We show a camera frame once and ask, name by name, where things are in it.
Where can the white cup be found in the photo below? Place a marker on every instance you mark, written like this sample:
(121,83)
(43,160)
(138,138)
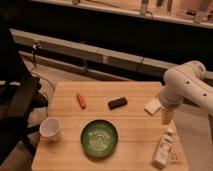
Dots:
(50,129)

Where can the white lotion bottle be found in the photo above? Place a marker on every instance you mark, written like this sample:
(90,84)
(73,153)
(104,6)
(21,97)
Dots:
(163,150)

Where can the orange carrot toy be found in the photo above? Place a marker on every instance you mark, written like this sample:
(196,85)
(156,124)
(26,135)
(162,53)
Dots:
(81,101)

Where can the white sponge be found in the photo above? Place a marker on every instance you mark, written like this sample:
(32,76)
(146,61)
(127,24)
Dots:
(152,106)

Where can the green plate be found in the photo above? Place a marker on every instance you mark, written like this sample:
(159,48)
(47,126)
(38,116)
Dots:
(99,138)

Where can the black eraser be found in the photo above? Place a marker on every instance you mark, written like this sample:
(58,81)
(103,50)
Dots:
(117,103)

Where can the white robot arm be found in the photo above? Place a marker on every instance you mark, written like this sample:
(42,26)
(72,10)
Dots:
(185,82)

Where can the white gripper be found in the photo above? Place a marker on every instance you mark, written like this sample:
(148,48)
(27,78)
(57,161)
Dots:
(167,115)

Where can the black chair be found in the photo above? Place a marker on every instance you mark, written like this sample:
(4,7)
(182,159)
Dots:
(19,93)

